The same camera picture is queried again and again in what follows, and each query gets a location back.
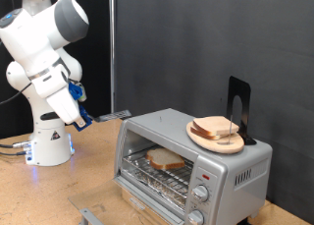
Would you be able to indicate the black metal bookend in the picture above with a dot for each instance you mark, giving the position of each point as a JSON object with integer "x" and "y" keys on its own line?
{"x": 243, "y": 90}

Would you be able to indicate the glass oven door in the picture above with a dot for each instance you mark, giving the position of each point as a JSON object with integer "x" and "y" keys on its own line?
{"x": 98, "y": 198}

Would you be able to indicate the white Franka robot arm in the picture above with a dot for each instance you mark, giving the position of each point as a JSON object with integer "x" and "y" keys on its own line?
{"x": 36, "y": 48}

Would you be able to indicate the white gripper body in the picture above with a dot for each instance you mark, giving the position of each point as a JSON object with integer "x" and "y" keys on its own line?
{"x": 63, "y": 103}

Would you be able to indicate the round wooden board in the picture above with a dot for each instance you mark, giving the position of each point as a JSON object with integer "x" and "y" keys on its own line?
{"x": 212, "y": 145}

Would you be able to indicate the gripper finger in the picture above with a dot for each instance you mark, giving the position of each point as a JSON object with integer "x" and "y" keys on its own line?
{"x": 80, "y": 122}

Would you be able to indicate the vertical metal pole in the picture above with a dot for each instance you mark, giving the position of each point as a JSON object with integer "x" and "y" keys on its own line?
{"x": 112, "y": 54}

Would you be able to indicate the spatula with blue grip block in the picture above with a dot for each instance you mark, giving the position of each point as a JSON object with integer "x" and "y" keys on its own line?
{"x": 113, "y": 116}

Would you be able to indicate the wooden box under oven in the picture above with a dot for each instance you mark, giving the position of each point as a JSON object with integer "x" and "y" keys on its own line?
{"x": 126, "y": 195}

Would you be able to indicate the silver toaster oven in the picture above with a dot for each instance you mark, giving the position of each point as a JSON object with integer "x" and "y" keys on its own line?
{"x": 229, "y": 185}

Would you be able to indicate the silver oven knob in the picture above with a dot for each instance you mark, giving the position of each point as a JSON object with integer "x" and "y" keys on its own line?
{"x": 200, "y": 193}
{"x": 195, "y": 217}

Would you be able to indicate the thick white bread slice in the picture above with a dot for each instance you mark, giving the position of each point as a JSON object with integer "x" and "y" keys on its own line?
{"x": 165, "y": 159}

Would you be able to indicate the thin metal pin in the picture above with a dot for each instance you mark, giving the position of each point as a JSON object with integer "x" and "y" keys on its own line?
{"x": 230, "y": 138}

